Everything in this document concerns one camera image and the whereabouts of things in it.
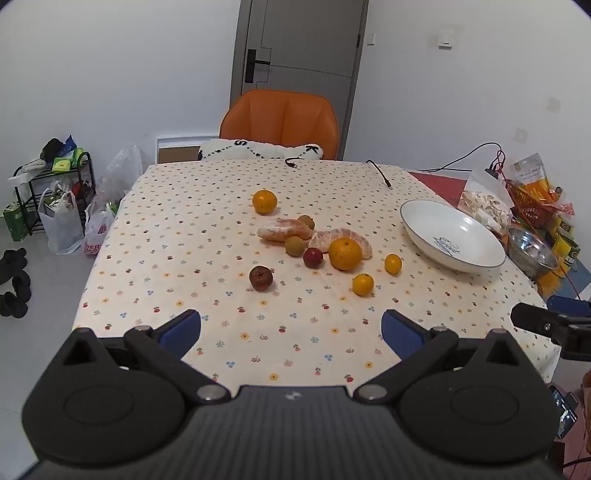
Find yellow snack bag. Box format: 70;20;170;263
505;152;556;204

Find black cloth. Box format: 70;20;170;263
41;138;66;161

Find large orange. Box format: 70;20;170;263
328;237;363;271

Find white framed board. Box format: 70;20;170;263
156;135;219;164

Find white crumpled bag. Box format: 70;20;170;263
8;159;48;188

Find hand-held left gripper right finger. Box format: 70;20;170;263
353;309;539;407

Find orange chair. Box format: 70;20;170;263
219;90;340;160

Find black and white cushion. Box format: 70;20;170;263
198;138;325;162

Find yellow tin cans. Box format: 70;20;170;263
549;203;581;278

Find black shelf rack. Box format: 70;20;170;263
11;152;96;237

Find red cloth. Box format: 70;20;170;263
408;171;472;208

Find black wall cable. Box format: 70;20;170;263
417;141;502;174

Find clear plastic bag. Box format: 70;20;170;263
93;144;149;214

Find steel bowl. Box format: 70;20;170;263
506;226;560;278

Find white bowl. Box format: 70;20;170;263
400;199;507;273

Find black shoe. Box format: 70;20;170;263
0;248;28;285
0;272;31;318

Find red and white plastic bag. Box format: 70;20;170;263
82;210;117;258

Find green packets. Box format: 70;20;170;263
52;148;85;174

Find medium orange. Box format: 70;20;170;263
252;189;278;215

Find black thin cable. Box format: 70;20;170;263
366;160;393;190

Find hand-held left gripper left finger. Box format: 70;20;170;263
54;309;232;407

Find curved peeled tangerine piece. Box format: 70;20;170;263
308;228;373;260

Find long peeled tangerine piece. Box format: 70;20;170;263
257;218;315;244

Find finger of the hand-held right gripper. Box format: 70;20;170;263
547;295;591;317
510;302;591;334

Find smartphone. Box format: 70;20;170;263
549;385;579;439

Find red basket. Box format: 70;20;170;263
505;180;562;230

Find grey door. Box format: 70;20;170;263
229;0;370;160

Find floral tablecloth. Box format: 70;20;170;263
71;159;561;385

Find black door handle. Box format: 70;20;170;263
245;48;271;84

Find clear bag of snacks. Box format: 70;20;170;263
457;173;514;232

